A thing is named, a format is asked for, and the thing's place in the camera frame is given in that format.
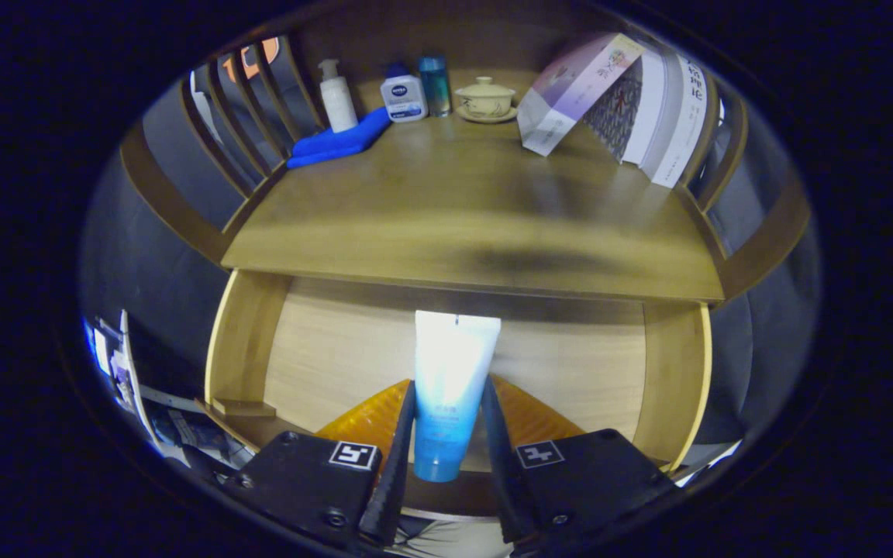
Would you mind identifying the person's grey trousers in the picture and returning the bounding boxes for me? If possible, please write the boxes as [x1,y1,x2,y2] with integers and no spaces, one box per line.
[396,518,513,558]

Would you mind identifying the white side table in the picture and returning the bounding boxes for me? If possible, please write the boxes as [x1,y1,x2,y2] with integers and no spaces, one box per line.
[117,308,164,450]

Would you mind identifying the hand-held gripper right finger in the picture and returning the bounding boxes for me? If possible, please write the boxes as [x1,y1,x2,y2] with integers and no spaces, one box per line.
[480,374,680,557]

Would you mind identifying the blue folded cloth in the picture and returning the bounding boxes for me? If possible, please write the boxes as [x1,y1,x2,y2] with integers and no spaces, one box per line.
[286,107,393,170]

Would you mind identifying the teal bottle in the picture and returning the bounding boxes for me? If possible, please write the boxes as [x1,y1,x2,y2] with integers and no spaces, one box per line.
[418,54,452,119]

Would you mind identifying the beige lidded tea cup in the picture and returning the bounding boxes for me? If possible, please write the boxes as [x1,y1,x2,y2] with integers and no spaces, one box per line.
[454,76,519,124]

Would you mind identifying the white pump bottle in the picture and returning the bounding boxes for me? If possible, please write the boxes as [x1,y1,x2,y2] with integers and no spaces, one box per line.
[318,59,359,133]

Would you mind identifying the white bottle with blue cap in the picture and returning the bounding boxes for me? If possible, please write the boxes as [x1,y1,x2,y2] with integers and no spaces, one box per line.
[380,62,429,123]

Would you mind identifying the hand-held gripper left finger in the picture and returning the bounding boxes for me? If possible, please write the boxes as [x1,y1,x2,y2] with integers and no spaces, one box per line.
[222,378,418,555]

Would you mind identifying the plain white book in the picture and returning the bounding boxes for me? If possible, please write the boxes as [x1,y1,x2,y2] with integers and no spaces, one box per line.
[621,50,676,167]

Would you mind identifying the white book with black lettering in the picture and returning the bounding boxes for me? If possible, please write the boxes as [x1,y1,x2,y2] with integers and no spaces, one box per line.
[640,50,709,189]

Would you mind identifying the blue and white tube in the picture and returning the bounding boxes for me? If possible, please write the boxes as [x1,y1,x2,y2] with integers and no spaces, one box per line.
[413,310,502,483]

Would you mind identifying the pink and purple book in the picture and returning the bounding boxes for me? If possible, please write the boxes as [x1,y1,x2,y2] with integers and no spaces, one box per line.
[517,33,646,157]

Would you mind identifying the dark patterned book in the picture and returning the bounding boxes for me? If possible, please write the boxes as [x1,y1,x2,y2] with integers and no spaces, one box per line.
[582,58,645,164]

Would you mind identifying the wooden drawer with black knob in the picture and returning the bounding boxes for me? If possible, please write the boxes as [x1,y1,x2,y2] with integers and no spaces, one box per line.
[205,269,712,520]

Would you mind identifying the wooden countertop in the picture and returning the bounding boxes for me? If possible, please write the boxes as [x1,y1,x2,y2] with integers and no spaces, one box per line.
[222,105,726,303]

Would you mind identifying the wooden cabinet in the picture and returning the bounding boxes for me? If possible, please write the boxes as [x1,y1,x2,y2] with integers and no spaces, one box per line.
[119,4,813,303]

